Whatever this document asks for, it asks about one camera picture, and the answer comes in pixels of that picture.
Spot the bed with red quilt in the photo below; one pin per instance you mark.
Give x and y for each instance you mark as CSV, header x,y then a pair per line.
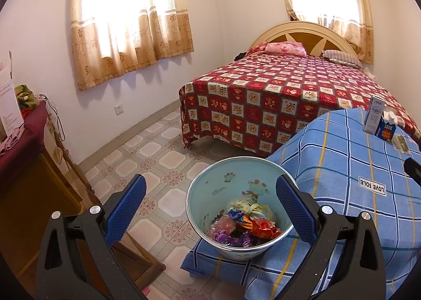
x,y
263,89

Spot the blue candy wrapper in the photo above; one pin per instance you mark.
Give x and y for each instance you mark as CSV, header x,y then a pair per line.
x,y
235,214

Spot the wide beige patterned curtain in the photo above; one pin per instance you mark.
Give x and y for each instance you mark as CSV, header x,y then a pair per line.
x,y
131,56

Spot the clear plastic packet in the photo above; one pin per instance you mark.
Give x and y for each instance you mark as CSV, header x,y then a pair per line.
x,y
401,143

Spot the pale green plastic bag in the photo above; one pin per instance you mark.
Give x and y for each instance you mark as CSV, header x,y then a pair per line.
x,y
256,209

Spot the white tall carton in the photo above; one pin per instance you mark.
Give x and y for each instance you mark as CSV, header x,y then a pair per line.
x,y
373,115

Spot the green cloth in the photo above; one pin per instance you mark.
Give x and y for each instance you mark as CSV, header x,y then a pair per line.
x,y
24,96

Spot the beige curtain with valance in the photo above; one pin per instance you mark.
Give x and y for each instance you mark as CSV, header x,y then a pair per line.
x,y
361,23

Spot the white wall socket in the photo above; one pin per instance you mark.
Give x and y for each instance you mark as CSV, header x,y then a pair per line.
x,y
117,109

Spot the striped pillow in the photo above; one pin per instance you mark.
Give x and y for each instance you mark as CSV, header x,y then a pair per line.
x,y
342,58

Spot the pink pillow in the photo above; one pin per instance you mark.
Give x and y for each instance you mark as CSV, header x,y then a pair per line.
x,y
286,48

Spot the wooden chair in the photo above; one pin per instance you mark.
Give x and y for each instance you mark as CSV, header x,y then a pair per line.
x,y
138,254

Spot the maroon cloth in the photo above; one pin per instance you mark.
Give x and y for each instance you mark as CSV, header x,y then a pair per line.
x,y
33,125

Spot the blue milk carton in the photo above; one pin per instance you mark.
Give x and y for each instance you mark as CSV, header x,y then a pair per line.
x,y
384,130

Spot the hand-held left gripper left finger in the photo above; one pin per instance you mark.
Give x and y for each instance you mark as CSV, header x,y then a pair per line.
x,y
126,211

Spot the white cloth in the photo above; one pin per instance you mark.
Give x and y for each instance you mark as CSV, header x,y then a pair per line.
x,y
370,74

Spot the white paper box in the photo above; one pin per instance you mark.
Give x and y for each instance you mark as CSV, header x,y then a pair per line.
x,y
10,105

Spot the blue plaid tablecloth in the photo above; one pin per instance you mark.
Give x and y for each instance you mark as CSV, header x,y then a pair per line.
x,y
345,161

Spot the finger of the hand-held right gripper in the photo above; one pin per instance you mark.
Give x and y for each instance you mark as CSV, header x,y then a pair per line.
x,y
413,170

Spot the pink cloth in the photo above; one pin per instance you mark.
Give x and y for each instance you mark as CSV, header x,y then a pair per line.
x,y
10,143

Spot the orange plastic bag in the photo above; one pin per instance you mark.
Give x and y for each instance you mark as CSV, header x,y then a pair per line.
x,y
263,227

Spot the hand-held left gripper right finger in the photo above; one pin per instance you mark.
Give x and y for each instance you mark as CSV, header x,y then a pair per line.
x,y
296,211

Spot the cream wooden headboard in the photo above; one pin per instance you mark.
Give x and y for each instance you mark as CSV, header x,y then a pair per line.
x,y
296,28

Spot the light blue trash bin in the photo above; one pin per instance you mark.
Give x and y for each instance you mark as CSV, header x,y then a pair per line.
x,y
210,194

